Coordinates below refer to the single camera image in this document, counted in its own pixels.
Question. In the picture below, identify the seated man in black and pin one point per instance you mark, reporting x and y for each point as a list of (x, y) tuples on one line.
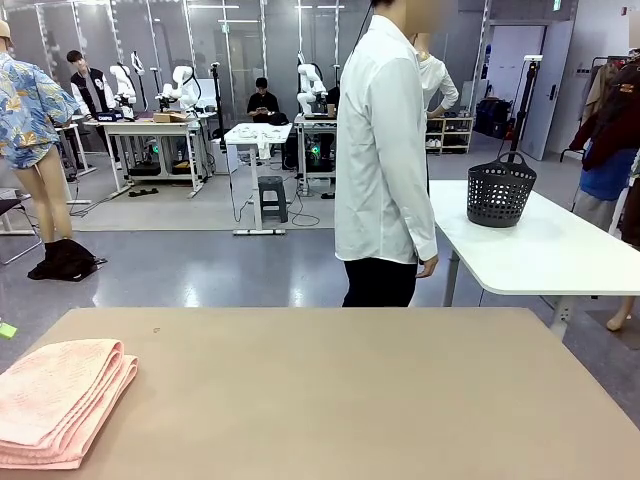
[(262, 102)]

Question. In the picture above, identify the grey frame work desk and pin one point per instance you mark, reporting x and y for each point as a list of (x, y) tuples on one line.
[(170, 126)]

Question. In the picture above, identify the person's right hand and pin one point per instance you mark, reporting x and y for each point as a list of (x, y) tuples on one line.
[(427, 265)]

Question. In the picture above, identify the mannequin in white hoodie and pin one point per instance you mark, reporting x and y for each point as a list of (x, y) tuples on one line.
[(440, 80)]

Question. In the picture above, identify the black camera stand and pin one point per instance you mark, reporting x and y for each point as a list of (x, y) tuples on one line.
[(217, 100)]

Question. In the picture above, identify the grey plastic stool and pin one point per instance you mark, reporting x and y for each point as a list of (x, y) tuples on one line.
[(272, 182)]

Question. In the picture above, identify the dark perforated laundry basket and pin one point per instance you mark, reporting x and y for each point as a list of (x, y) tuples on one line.
[(500, 200)]

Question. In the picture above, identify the person in white shirt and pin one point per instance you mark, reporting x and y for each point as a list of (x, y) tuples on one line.
[(380, 150)]

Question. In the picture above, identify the green paper scrap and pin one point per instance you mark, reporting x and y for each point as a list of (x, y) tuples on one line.
[(7, 331)]

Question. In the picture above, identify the black cap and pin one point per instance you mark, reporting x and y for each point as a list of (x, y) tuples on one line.
[(279, 120)]

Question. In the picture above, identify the flat cardboard box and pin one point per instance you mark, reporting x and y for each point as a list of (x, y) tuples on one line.
[(170, 118)]

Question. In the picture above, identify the black tripod with white top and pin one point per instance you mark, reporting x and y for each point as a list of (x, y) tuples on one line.
[(525, 100)]

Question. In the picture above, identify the mannequin in floral shirt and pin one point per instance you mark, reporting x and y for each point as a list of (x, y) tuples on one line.
[(25, 100)]

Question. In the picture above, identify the pink terry towel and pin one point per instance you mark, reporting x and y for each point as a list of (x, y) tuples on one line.
[(60, 390)]

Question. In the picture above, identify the man in varsity jacket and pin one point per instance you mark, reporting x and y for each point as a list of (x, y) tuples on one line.
[(90, 87)]

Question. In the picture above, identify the wooden shoe shelf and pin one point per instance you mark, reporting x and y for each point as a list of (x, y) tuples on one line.
[(457, 135)]

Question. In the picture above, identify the white standing desk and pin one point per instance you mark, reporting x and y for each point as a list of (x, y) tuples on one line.
[(255, 134)]

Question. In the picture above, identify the desk under background robot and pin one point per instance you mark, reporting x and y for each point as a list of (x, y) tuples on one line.
[(315, 120)]

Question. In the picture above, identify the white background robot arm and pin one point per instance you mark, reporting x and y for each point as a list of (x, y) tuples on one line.
[(122, 82), (307, 82), (186, 87)]

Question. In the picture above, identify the grey open door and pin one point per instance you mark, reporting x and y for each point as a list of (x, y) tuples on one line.
[(552, 100)]

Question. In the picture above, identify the black luggage bag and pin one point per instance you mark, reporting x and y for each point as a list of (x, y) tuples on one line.
[(492, 117)]

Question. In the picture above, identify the white side table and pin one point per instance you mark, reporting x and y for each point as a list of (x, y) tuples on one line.
[(550, 250)]

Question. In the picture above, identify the person's right forearm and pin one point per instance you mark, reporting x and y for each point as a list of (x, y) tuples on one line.
[(420, 225)]

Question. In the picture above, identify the black folding chair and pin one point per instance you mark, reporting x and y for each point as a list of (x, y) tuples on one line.
[(12, 205)]

